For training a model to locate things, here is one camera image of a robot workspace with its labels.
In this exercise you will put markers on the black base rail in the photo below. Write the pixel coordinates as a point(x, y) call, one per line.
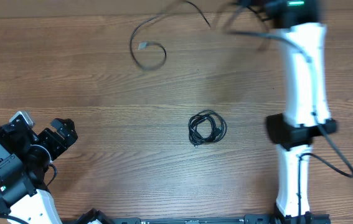
point(96, 216)

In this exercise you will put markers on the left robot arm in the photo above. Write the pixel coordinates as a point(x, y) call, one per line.
point(19, 184)

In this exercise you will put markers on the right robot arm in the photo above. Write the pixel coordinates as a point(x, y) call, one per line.
point(302, 37)

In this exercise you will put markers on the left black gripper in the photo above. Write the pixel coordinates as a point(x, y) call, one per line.
point(60, 145)

